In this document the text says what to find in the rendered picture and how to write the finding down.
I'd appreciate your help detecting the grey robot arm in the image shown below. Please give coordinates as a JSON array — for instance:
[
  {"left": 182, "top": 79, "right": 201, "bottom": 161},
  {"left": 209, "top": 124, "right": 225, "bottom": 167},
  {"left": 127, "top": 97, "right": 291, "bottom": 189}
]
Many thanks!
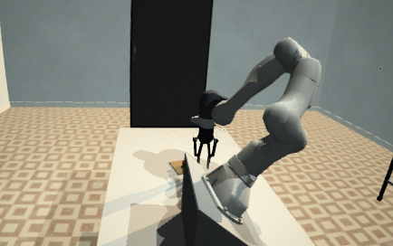
[{"left": 190, "top": 37, "right": 321, "bottom": 225}]

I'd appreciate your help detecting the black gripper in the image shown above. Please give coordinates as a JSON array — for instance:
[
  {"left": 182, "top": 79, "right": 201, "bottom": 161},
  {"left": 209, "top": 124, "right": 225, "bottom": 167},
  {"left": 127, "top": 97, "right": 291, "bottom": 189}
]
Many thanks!
[{"left": 193, "top": 126, "right": 218, "bottom": 168}]

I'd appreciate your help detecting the tan flat mat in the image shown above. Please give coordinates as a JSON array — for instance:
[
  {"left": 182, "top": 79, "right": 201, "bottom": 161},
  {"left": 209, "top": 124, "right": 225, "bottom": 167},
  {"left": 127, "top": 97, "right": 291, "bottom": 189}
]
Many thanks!
[{"left": 169, "top": 160, "right": 184, "bottom": 175}]

